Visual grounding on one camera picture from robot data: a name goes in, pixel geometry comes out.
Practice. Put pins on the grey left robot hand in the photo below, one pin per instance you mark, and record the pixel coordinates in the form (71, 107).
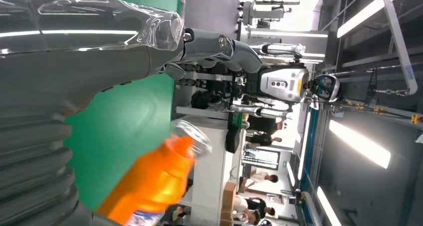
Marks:
(66, 69)

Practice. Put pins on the orange plastic bottle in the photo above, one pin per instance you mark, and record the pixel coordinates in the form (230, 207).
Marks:
(155, 184)

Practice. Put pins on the white desk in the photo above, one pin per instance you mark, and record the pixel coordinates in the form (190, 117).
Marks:
(211, 171)

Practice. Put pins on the black bag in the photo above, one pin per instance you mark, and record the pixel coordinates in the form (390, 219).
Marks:
(233, 140)

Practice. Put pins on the person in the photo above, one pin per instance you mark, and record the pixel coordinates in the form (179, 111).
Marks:
(254, 206)
(264, 177)
(264, 125)

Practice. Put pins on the grey white machine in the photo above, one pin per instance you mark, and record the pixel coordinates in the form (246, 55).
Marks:
(264, 13)

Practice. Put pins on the brown cardboard box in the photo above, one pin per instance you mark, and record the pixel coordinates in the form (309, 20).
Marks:
(229, 198)

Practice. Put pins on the silver humanoid robot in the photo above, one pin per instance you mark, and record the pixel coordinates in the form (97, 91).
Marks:
(284, 82)

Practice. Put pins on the ceiling light panel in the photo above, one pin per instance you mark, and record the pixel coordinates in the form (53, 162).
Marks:
(360, 143)
(366, 13)
(327, 206)

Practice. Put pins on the white hoist gantry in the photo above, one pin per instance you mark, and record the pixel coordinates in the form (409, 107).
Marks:
(396, 36)

